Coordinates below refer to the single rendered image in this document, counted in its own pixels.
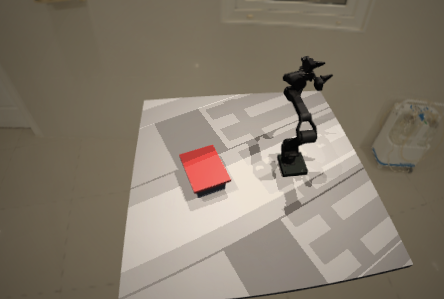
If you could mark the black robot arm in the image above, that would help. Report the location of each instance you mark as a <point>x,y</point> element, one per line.
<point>290,146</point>

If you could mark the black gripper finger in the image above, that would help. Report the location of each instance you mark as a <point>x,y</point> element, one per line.
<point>326,77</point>
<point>319,64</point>

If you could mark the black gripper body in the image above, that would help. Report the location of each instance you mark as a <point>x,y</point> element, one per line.
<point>318,82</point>

